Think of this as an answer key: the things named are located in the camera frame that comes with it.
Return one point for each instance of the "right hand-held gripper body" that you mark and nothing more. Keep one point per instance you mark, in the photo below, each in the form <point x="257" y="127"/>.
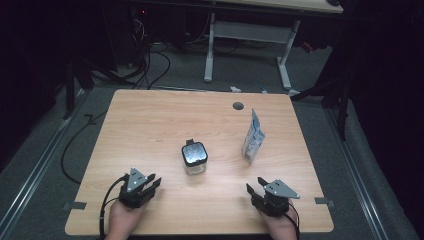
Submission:
<point x="275" y="200"/>

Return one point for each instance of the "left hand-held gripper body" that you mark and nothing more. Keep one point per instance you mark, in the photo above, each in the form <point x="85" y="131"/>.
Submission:
<point x="135" y="191"/>

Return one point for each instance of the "blue and white pouch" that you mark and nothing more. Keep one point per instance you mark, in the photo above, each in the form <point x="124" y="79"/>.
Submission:
<point x="252" y="141"/>

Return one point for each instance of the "clear jar with black lid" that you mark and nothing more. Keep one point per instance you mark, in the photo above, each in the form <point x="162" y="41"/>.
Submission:
<point x="194" y="156"/>

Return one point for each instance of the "person's right hand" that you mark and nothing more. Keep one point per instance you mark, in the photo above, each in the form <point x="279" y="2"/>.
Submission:
<point x="280" y="226"/>

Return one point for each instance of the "person's left hand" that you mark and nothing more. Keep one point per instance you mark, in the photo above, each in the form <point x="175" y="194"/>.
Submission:
<point x="123" y="220"/>

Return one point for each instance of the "grey tape strip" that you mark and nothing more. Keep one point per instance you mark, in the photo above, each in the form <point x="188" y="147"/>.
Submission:
<point x="324" y="201"/>
<point x="75" y="206"/>

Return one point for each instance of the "black table grommet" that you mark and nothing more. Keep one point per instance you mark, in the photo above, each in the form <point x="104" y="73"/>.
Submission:
<point x="238" y="106"/>

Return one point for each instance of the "white plug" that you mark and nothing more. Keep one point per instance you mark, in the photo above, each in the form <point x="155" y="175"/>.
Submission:
<point x="235" y="89"/>

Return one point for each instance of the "black metal stand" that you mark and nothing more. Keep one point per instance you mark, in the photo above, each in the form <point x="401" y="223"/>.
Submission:
<point x="70" y="93"/>
<point x="340" y="100"/>

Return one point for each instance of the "metal floor rail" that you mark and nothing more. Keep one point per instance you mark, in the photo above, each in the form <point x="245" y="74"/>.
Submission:
<point x="36" y="170"/>
<point x="358" y="176"/>

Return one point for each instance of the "desk with white metal frame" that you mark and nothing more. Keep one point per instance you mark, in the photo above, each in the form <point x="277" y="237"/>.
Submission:
<point x="248" y="31"/>

